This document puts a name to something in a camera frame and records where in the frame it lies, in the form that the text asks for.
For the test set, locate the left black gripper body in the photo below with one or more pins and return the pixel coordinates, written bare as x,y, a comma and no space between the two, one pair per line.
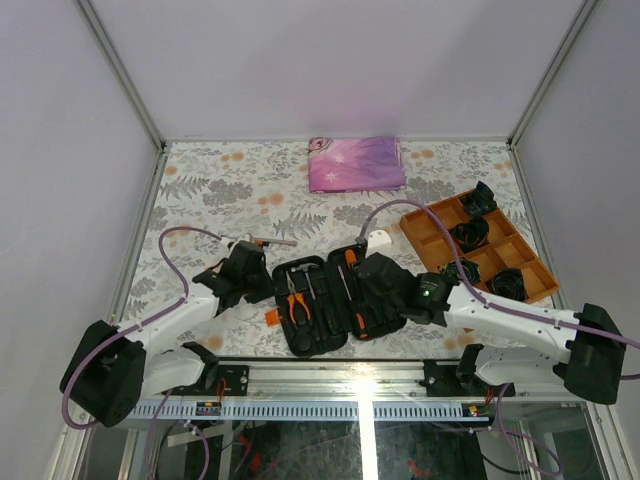
259,287

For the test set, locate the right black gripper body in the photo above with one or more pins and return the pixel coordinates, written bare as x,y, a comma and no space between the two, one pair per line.
395,304

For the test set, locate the orange handled long-nose pliers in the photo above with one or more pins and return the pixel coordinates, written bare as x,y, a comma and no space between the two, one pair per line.
299,312

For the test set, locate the small black handled hammer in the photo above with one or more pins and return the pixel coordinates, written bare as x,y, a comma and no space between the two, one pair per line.
305,269

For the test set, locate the large black orange screwdriver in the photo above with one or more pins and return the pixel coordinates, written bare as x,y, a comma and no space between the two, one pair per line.
360,320

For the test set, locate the black plastic tool case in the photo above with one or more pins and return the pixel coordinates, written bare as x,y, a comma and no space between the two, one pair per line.
332,321

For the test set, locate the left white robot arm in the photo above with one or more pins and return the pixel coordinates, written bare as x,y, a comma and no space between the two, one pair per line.
114,367

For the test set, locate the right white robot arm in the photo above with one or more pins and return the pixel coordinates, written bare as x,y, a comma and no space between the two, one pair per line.
583,352

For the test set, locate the black tape roll near left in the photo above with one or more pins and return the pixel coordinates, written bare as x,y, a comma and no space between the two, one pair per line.
470,269

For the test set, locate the black tape roll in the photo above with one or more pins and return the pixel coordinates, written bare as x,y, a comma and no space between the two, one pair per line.
471,235
470,269
479,201
508,283

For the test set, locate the black tape roll middle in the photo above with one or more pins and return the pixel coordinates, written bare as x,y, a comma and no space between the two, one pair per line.
471,235

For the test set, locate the black tape roll near right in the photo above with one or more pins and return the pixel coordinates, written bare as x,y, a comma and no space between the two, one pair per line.
508,283

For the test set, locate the wooden compartment tray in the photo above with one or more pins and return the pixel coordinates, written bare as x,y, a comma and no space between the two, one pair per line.
506,247

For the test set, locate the black tape roll far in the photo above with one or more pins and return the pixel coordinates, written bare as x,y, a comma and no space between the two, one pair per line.
479,201

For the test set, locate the folded purple cloth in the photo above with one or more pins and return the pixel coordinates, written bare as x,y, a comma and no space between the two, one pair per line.
339,165

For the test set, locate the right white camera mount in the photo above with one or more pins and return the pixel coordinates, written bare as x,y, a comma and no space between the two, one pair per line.
378,241

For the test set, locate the aluminium front rail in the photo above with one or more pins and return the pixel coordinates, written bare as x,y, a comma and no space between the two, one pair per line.
309,391

